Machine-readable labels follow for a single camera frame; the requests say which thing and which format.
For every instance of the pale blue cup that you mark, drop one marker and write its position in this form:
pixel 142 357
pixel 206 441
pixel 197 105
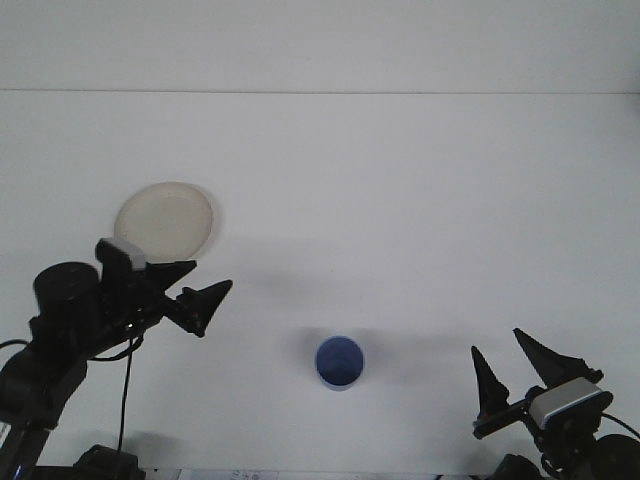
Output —
pixel 340 365

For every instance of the pale round plate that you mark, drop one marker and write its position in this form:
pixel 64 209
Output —
pixel 170 215

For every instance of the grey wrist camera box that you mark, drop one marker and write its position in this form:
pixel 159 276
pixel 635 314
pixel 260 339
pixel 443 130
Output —
pixel 565 400
pixel 131 255

